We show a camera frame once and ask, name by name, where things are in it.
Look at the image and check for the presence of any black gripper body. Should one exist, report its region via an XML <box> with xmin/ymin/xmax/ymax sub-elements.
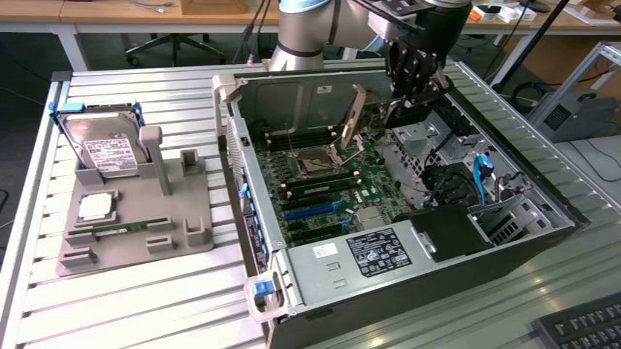
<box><xmin>401</xmin><ymin>0</ymin><xmax>473</xmax><ymax>61</ymax></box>

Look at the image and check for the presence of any graphics card with metal bracket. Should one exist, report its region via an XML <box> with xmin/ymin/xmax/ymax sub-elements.
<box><xmin>339</xmin><ymin>83</ymin><xmax>435</xmax><ymax>149</ymax></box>

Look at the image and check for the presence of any wooden top desk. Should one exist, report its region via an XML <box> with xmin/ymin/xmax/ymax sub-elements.
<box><xmin>0</xmin><ymin>0</ymin><xmax>281</xmax><ymax>72</ymax></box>
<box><xmin>392</xmin><ymin>0</ymin><xmax>621</xmax><ymax>73</ymax></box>

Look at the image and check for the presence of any small white box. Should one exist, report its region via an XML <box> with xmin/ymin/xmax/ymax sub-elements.
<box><xmin>496</xmin><ymin>7</ymin><xmax>538</xmax><ymax>23</ymax></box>

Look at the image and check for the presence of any tall silver disk bay cage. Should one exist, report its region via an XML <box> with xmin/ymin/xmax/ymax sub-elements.
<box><xmin>381</xmin><ymin>71</ymin><xmax>495</xmax><ymax>175</ymax></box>

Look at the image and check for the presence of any black slanted pole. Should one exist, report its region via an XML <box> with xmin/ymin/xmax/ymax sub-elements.
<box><xmin>488</xmin><ymin>0</ymin><xmax>571</xmax><ymax>92</ymax></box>

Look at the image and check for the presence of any metal socket cover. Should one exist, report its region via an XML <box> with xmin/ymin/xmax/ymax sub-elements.
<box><xmin>328</xmin><ymin>129</ymin><xmax>365</xmax><ymax>167</ymax></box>

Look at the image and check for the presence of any black RAM slot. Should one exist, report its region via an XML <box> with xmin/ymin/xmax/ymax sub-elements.
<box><xmin>265</xmin><ymin>132</ymin><xmax>333</xmax><ymax>143</ymax></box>
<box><xmin>266</xmin><ymin>140</ymin><xmax>335</xmax><ymax>152</ymax></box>
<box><xmin>264</xmin><ymin>129</ymin><xmax>332</xmax><ymax>140</ymax></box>
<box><xmin>265</xmin><ymin>136</ymin><xmax>335</xmax><ymax>148</ymax></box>

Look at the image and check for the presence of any green motherboard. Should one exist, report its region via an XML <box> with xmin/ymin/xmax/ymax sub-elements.
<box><xmin>253</xmin><ymin>123</ymin><xmax>423</xmax><ymax>248</ymax></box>

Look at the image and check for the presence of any CPU socket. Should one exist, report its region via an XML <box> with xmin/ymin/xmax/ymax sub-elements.
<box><xmin>289</xmin><ymin>147</ymin><xmax>340</xmax><ymax>179</ymax></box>

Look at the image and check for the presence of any grey metal device box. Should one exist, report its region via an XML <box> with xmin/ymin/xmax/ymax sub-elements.
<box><xmin>527</xmin><ymin>90</ymin><xmax>621</xmax><ymax>145</ymax></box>

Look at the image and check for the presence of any black RAM stick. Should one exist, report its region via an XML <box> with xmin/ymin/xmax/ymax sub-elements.
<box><xmin>289</xmin><ymin>181</ymin><xmax>363</xmax><ymax>199</ymax></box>

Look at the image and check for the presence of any silver finned heat sink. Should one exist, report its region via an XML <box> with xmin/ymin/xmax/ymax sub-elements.
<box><xmin>356</xmin><ymin>209</ymin><xmax>388</xmax><ymax>226</ymax></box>

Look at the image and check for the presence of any low silver disk bay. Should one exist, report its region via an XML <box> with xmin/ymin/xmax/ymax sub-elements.
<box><xmin>464</xmin><ymin>194</ymin><xmax>571</xmax><ymax>248</ymax></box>

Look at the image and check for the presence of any black plastic cover box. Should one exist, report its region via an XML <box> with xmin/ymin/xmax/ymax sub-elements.
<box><xmin>392</xmin><ymin>203</ymin><xmax>495</xmax><ymax>263</ymax></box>

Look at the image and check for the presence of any long black expansion slot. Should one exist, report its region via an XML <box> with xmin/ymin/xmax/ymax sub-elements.
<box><xmin>288</xmin><ymin>221</ymin><xmax>341</xmax><ymax>236</ymax></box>
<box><xmin>290</xmin><ymin>229</ymin><xmax>344</xmax><ymax>244</ymax></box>
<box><xmin>278</xmin><ymin>196</ymin><xmax>336</xmax><ymax>212</ymax></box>

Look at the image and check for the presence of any blue expansion slot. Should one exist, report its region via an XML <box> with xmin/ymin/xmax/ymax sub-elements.
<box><xmin>282</xmin><ymin>202</ymin><xmax>341</xmax><ymax>221</ymax></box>

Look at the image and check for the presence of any black office chair base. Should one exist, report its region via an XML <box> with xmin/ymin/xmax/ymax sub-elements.
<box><xmin>122</xmin><ymin>32</ymin><xmax>228</xmax><ymax>68</ymax></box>

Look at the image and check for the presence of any black open PC case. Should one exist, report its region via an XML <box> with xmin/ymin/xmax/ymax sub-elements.
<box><xmin>210</xmin><ymin>63</ymin><xmax>590</xmax><ymax>349</ymax></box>

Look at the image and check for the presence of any grey power supply unit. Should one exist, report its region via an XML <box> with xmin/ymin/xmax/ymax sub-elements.
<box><xmin>285</xmin><ymin>217</ymin><xmax>440</xmax><ymax>306</ymax></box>

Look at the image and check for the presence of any hard disk in blue carrier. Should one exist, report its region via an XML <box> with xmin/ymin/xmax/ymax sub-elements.
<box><xmin>47</xmin><ymin>103</ymin><xmax>150</xmax><ymax>179</ymax></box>

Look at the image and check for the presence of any grey plastic parts rack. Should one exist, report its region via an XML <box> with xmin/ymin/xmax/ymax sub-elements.
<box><xmin>54</xmin><ymin>125</ymin><xmax>214</xmax><ymax>278</ymax></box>

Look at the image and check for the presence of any green RAM stick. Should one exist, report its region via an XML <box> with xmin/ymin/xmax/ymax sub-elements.
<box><xmin>90</xmin><ymin>222</ymin><xmax>149</xmax><ymax>236</ymax></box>

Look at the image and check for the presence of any silver CPU chip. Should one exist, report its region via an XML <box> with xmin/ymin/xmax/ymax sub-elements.
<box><xmin>75</xmin><ymin>194</ymin><xmax>117</xmax><ymax>221</ymax></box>

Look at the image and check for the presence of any black keyboard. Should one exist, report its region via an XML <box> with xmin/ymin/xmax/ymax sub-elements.
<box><xmin>527</xmin><ymin>292</ymin><xmax>621</xmax><ymax>349</ymax></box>

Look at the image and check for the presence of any blue data wire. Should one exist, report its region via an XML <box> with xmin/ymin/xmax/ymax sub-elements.
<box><xmin>472</xmin><ymin>152</ymin><xmax>493</xmax><ymax>208</ymax></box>

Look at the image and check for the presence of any black power wire bundle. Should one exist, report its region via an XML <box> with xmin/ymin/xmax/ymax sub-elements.
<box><xmin>419</xmin><ymin>170</ymin><xmax>479</xmax><ymax>210</ymax></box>

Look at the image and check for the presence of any aluminium profile frame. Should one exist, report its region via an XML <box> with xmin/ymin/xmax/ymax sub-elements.
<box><xmin>556</xmin><ymin>41</ymin><xmax>621</xmax><ymax>110</ymax></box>

